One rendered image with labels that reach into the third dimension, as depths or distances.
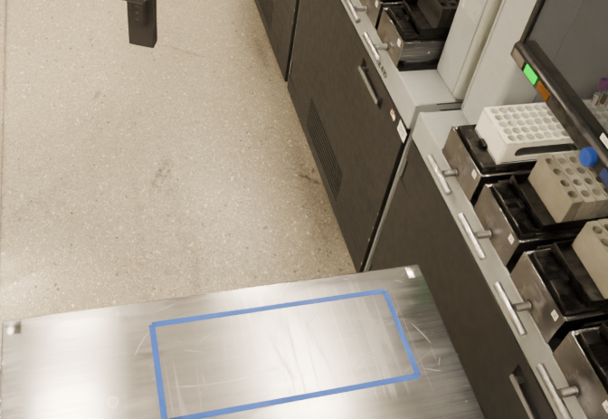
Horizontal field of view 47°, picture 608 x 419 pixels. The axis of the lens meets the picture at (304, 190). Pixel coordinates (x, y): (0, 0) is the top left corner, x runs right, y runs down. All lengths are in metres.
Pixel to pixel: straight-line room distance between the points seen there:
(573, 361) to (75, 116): 1.85
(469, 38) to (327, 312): 0.71
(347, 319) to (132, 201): 1.31
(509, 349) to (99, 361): 0.70
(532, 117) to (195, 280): 1.08
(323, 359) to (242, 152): 1.48
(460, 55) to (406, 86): 0.13
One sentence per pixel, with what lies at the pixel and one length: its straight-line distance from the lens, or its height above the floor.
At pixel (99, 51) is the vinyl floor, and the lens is 2.79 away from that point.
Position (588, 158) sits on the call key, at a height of 0.98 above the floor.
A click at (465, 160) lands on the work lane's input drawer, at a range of 1.34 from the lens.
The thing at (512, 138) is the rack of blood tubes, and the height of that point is 0.86.
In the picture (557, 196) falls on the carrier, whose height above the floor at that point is 0.86.
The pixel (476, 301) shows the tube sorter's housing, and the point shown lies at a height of 0.60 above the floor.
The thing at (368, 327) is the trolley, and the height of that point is 0.82.
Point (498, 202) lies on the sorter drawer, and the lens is 1.26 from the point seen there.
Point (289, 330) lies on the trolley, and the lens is 0.99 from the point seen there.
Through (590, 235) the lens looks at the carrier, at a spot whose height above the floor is 0.87.
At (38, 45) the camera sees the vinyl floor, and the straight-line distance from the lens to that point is 2.83.
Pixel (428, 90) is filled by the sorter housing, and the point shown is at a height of 0.73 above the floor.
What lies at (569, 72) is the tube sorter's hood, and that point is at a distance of 1.20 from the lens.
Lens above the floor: 1.66
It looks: 47 degrees down
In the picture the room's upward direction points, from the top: 11 degrees clockwise
